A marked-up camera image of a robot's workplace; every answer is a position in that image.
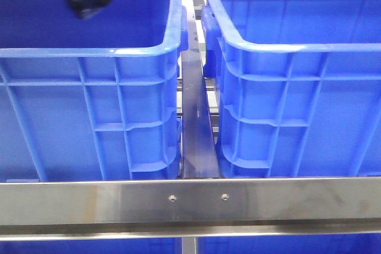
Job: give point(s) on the blue source bin with buttons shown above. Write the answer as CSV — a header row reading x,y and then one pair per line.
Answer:
x,y
90,99

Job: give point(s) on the steel centre divider bar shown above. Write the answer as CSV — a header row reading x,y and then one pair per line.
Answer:
x,y
198,149

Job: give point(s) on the blue destination bin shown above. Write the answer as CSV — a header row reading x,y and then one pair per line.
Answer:
x,y
299,85

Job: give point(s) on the lower blue bin left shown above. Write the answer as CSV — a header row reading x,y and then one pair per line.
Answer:
x,y
152,245

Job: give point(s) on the lower blue bin right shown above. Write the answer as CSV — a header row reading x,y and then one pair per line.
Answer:
x,y
324,243

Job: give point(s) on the steel front rail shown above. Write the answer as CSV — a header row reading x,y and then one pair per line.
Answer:
x,y
184,208

